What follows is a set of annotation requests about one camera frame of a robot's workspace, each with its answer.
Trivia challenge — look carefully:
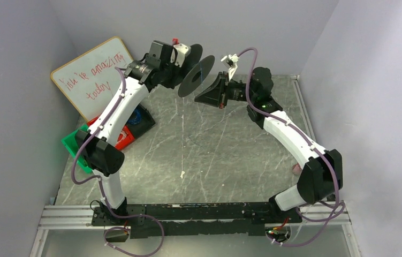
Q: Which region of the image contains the black spool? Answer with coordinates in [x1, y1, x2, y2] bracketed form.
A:
[178, 44, 215, 97]

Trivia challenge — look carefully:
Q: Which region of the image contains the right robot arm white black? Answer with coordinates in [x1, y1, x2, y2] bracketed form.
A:
[195, 67, 342, 211]

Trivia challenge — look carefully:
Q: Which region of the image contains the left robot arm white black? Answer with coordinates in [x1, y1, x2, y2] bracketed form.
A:
[73, 40, 203, 217]

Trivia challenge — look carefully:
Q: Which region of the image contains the black bin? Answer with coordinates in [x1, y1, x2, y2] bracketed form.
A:
[125, 104, 156, 139]

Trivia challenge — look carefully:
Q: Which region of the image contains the red bin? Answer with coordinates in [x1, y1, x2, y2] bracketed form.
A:
[87, 115, 136, 152]

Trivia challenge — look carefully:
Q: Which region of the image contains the whiteboard with red writing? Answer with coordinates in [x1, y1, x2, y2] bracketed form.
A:
[50, 36, 133, 122]

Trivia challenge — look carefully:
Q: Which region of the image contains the pink marker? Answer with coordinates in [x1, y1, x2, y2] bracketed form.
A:
[292, 164, 302, 176]

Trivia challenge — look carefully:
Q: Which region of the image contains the green bin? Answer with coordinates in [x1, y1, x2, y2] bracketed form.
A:
[61, 124, 92, 174]

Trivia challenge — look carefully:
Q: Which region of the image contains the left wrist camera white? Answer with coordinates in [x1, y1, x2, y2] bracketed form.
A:
[170, 38, 191, 67]

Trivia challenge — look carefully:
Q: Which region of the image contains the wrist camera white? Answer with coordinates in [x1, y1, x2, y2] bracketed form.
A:
[170, 38, 191, 67]
[221, 54, 239, 81]

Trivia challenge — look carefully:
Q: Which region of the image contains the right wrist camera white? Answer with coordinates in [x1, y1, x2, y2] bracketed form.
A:
[221, 54, 239, 81]

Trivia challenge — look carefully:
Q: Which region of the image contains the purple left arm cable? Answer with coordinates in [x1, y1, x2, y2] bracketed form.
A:
[70, 66, 166, 257]

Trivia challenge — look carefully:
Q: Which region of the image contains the blue cable in bin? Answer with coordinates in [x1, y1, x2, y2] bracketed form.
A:
[130, 109, 146, 125]

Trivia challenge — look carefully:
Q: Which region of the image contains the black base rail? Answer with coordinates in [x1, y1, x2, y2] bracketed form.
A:
[92, 202, 301, 239]

